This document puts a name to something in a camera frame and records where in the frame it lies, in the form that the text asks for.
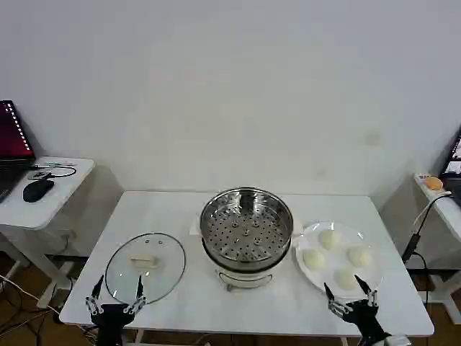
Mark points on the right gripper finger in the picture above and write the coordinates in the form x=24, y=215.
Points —
x=333, y=301
x=367, y=290

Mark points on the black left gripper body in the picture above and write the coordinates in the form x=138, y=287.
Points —
x=112, y=319

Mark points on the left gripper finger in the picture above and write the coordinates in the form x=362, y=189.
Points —
x=96, y=290
x=139, y=290

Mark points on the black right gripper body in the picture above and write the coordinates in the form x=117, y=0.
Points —
x=363, y=317

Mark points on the white steamed bun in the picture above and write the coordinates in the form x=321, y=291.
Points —
x=360, y=256
x=329, y=239
x=314, y=259
x=344, y=277

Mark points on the round glass lid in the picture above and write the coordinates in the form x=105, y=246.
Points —
x=144, y=284

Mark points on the white round plate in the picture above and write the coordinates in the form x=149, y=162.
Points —
x=324, y=230

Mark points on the white folding table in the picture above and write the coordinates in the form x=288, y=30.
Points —
x=252, y=306

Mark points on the white electric cooker base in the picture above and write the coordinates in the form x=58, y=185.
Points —
x=248, y=279

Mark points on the small white side table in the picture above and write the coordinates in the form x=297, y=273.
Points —
x=54, y=209

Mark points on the white desk with legs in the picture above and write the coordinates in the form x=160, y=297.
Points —
x=446, y=212

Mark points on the black computer mouse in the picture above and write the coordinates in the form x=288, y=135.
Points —
x=37, y=189

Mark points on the perforated steel steamer pot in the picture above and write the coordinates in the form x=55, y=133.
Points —
x=248, y=216

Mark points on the white printed box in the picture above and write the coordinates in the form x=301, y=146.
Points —
x=420, y=176

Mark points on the orange round object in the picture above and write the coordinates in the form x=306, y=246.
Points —
x=434, y=183

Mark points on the small black dongle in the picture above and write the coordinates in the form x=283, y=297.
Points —
x=39, y=175

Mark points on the green pen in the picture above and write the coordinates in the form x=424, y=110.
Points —
x=61, y=164

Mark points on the black laptop with bright screen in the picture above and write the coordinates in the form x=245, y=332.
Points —
x=454, y=169

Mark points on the black laptop with red screen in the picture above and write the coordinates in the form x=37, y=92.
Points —
x=11, y=144

